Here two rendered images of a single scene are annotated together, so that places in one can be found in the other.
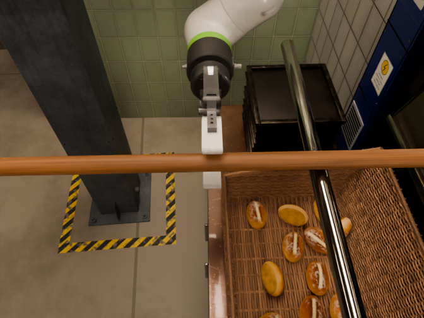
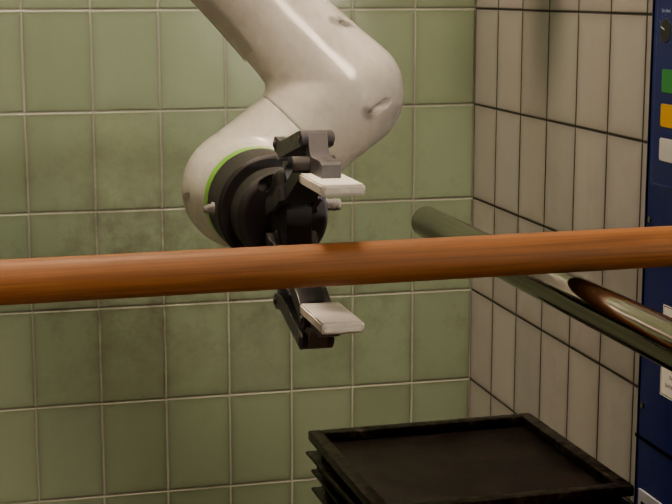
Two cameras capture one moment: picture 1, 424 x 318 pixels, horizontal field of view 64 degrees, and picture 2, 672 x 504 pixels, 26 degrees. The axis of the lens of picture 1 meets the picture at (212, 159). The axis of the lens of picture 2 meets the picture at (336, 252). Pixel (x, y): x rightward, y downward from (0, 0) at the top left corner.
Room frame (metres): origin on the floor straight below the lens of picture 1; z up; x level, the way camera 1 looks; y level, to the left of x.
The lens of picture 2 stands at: (-0.65, 0.23, 1.38)
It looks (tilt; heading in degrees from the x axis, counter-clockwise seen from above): 10 degrees down; 347
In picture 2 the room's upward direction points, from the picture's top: straight up
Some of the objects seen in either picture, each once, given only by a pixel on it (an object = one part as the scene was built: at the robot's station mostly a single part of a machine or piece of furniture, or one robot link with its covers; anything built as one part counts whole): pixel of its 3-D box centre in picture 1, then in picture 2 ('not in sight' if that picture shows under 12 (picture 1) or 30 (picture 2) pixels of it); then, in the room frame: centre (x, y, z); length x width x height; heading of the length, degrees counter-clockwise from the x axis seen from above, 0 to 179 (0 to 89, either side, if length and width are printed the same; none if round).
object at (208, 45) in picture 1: (211, 65); (271, 206); (0.55, 0.00, 1.20); 0.12 x 0.06 x 0.09; 91
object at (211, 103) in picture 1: (211, 113); (322, 153); (0.35, 0.00, 1.26); 0.05 x 0.01 x 0.03; 1
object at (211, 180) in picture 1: (211, 170); (331, 317); (0.33, 0.00, 1.15); 0.07 x 0.03 x 0.01; 1
